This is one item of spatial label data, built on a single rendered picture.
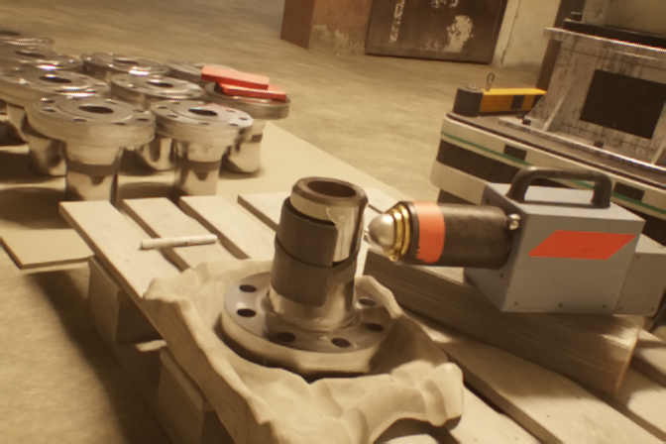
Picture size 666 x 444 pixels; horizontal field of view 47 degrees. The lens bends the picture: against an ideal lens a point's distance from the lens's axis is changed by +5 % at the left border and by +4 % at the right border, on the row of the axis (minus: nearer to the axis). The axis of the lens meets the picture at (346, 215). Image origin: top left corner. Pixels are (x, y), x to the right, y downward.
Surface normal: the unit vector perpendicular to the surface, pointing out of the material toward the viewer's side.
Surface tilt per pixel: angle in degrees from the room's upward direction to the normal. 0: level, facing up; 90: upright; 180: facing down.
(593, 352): 90
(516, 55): 90
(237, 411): 79
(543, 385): 0
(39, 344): 0
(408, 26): 90
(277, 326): 0
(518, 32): 90
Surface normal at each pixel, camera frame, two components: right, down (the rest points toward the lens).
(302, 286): -0.29, 0.28
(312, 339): 0.18, -0.93
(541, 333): -0.48, 0.22
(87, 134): 0.20, 0.37
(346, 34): 0.58, 0.36
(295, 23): -0.80, 0.06
